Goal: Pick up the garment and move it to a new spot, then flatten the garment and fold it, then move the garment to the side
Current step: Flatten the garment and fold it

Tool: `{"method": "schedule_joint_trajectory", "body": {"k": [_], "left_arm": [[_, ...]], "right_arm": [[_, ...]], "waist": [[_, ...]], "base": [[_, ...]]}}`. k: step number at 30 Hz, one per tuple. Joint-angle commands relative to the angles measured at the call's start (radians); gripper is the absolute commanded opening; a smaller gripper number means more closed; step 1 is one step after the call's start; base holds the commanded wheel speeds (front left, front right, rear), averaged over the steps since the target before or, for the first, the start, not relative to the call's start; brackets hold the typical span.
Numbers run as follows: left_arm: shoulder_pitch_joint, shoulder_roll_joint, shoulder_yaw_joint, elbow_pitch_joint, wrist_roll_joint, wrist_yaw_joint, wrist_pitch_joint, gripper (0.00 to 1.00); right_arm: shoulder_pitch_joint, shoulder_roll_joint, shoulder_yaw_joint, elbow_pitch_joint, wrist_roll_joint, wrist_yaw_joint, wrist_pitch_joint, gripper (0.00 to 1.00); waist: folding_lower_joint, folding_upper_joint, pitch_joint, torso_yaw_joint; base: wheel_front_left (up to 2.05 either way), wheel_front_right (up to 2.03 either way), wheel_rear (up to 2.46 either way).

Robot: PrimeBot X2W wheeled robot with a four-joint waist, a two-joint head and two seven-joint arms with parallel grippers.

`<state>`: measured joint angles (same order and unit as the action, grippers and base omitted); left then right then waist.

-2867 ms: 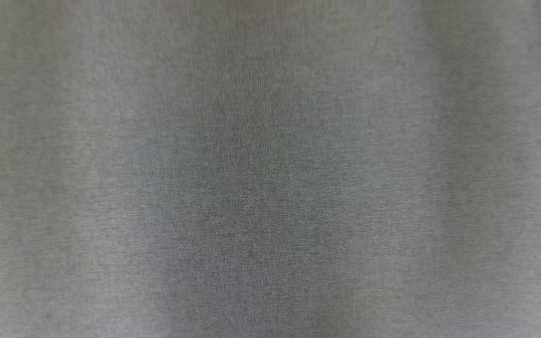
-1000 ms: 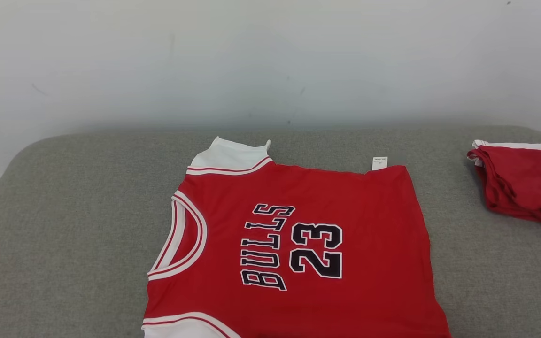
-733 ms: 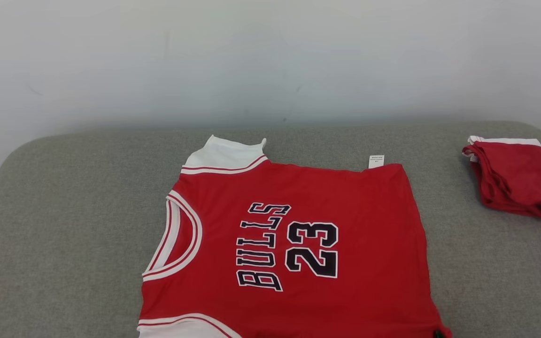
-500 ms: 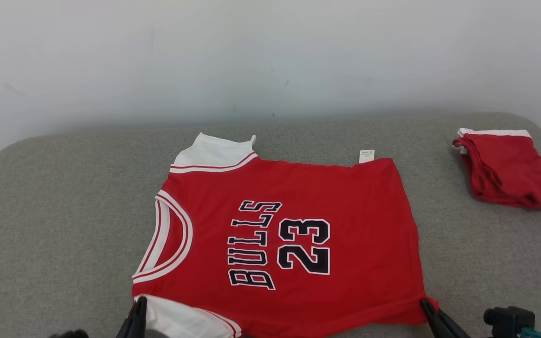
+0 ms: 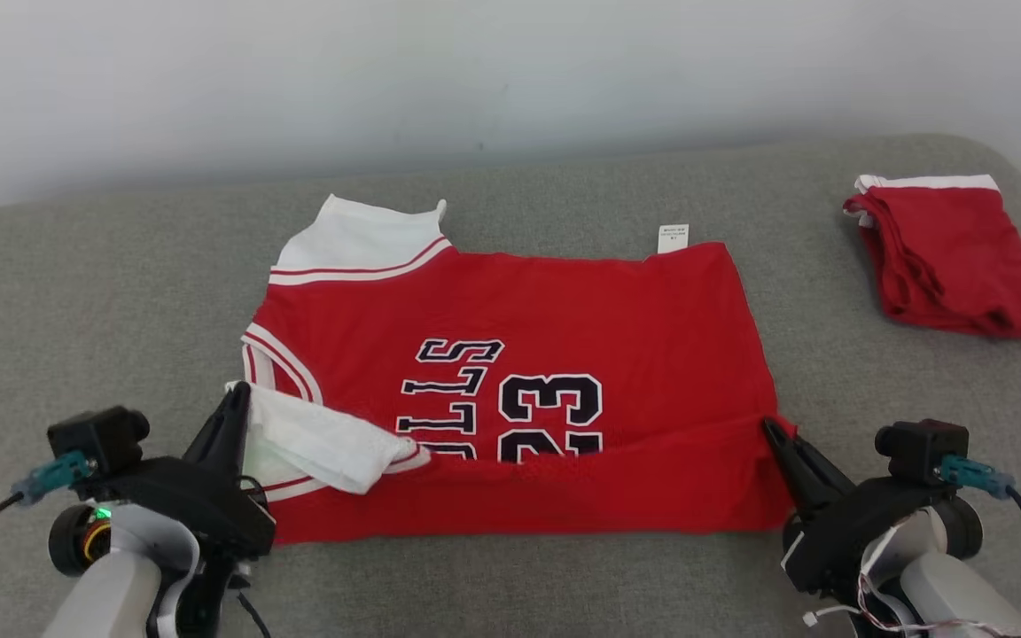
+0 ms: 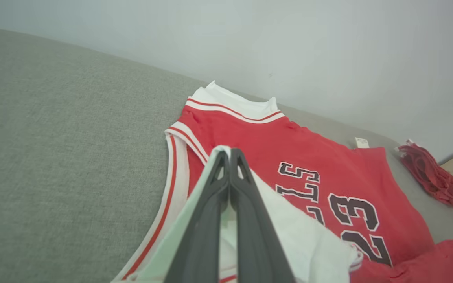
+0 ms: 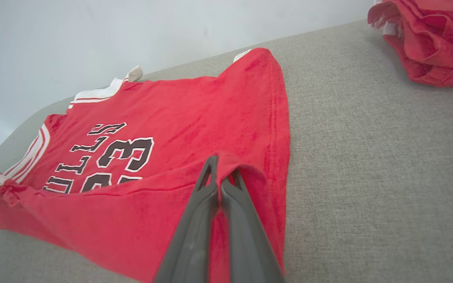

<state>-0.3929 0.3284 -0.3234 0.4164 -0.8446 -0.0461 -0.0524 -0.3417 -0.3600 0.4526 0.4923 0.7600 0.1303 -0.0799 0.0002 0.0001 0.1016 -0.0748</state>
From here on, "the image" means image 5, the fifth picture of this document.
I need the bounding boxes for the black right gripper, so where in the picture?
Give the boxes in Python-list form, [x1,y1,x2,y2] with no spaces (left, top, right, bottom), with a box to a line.
[760,416,963,595]

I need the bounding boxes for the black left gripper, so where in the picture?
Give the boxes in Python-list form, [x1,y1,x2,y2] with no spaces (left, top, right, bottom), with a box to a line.
[85,381,277,559]

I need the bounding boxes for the red shorts white stripe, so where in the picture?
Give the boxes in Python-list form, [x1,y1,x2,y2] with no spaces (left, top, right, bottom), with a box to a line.
[843,175,1021,339]

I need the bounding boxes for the red basketball jersey white sleeves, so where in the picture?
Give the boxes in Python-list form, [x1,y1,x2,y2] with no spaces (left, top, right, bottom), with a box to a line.
[225,195,799,544]

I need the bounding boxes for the right camera cable teal connector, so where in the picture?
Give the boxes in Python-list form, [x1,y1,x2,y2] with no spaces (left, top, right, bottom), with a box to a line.
[936,456,1021,626]

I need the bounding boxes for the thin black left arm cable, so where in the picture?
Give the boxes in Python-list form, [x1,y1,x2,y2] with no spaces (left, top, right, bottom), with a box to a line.
[236,589,274,638]

